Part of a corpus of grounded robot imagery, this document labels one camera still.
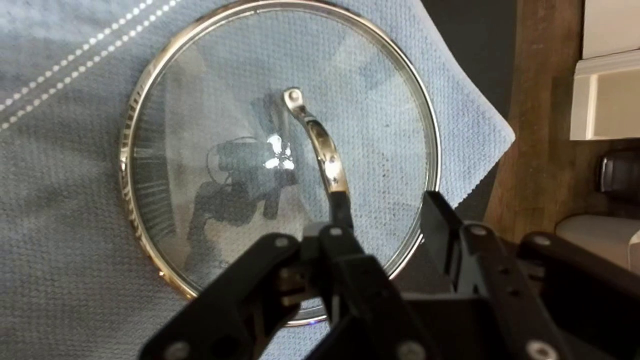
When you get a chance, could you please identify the blue cloth towel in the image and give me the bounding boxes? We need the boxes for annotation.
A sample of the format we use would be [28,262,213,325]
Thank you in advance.
[0,0,519,360]

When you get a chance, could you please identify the white counter cabinet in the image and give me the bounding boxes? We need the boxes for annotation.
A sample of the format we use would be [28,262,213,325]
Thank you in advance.
[568,0,640,142]

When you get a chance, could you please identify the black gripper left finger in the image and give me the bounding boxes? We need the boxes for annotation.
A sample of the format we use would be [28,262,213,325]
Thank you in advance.
[138,188,435,360]

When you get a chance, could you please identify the glass lid with metal handle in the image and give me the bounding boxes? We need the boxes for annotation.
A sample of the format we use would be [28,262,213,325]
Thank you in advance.
[118,0,443,329]

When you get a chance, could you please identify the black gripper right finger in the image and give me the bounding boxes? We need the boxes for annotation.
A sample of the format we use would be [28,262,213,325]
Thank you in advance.
[421,189,640,360]

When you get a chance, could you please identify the grey round lid black knob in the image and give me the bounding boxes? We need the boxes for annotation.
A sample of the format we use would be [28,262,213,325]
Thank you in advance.
[553,145,640,276]

